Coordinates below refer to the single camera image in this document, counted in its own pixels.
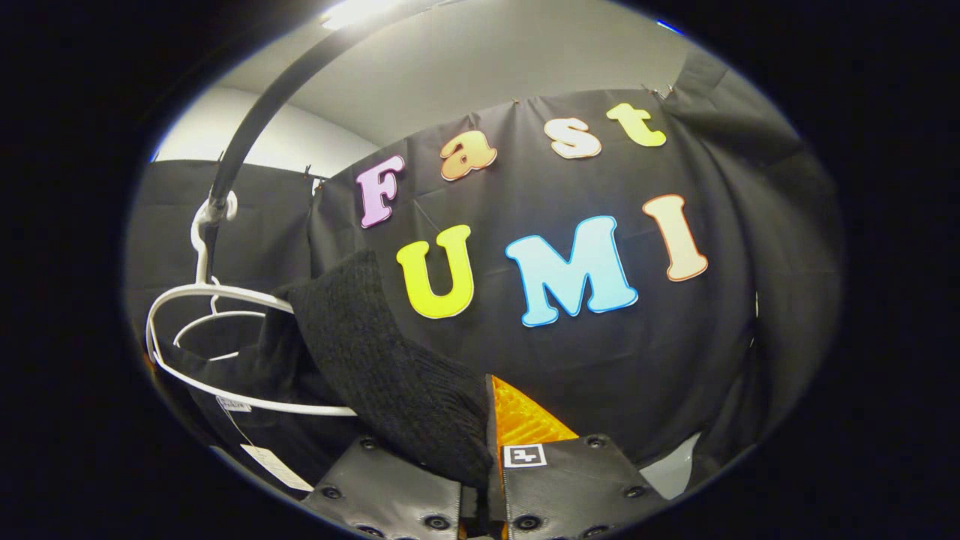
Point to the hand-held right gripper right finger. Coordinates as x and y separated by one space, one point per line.
570 487

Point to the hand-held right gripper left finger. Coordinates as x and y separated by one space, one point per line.
390 491

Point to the black knit cardigan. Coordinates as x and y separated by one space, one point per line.
375 352

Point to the white plastic clothes hanger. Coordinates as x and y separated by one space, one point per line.
247 296
225 313

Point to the black metal clothes rack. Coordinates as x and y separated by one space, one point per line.
255 127

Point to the black backdrop cloth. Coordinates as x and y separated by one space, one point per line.
675 360

